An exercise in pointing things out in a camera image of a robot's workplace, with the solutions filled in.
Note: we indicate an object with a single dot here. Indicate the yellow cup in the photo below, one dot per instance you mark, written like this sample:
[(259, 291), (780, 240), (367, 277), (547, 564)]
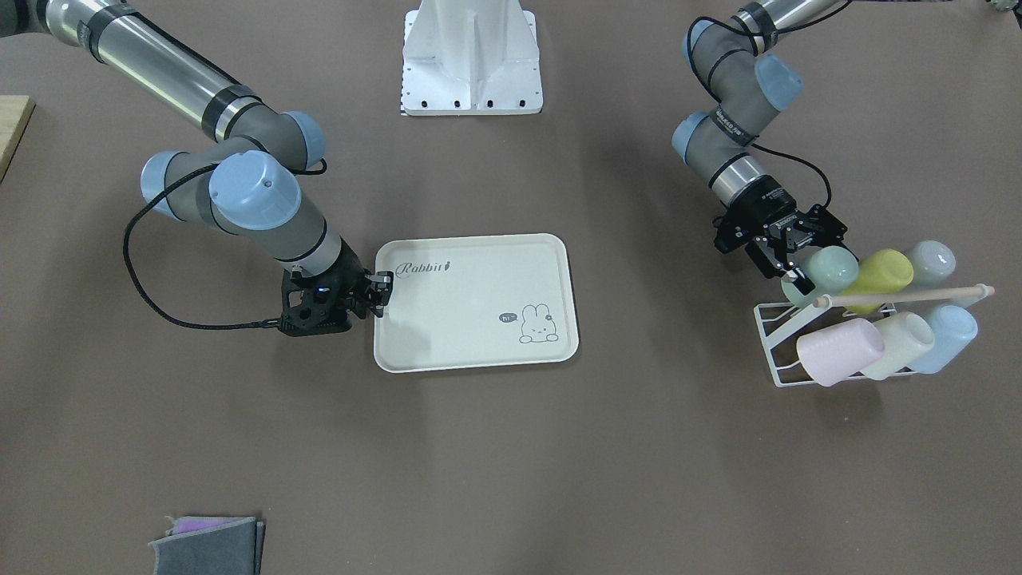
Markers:
[(884, 271)]

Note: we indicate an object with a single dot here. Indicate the cream cup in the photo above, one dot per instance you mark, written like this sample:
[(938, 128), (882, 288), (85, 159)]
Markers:
[(906, 337)]

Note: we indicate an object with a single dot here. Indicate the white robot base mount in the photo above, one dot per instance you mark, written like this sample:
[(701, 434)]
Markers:
[(470, 57)]

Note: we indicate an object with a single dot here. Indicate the cream rabbit tray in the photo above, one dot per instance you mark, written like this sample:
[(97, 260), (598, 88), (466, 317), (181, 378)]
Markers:
[(480, 301)]

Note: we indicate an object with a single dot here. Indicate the green cup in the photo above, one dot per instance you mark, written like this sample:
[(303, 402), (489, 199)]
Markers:
[(832, 270)]

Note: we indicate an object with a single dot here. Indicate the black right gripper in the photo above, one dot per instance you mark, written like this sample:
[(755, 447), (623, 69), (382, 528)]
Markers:
[(349, 271)]

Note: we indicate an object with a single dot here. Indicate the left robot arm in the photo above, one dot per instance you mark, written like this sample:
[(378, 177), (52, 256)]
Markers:
[(732, 62)]

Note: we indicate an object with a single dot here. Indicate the light blue cup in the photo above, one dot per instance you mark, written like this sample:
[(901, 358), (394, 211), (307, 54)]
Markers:
[(946, 339)]

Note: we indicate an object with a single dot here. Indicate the grey cup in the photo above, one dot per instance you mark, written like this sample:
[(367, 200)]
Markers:
[(933, 263)]

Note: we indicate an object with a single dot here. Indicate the grey folded cloth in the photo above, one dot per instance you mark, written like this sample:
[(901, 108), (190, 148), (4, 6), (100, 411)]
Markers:
[(210, 545)]

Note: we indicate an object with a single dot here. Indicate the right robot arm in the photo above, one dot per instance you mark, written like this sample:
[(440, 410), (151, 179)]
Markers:
[(245, 183)]

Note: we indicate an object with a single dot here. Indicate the white wire cup rack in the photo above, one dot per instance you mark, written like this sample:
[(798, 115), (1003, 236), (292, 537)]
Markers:
[(779, 325)]

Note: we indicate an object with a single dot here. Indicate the wooden cutting board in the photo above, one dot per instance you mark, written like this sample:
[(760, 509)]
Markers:
[(15, 115)]

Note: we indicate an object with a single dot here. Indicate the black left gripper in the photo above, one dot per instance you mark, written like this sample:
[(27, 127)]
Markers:
[(768, 205)]

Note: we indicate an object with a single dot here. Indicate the pink cup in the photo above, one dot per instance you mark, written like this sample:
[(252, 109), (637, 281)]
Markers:
[(828, 356)]

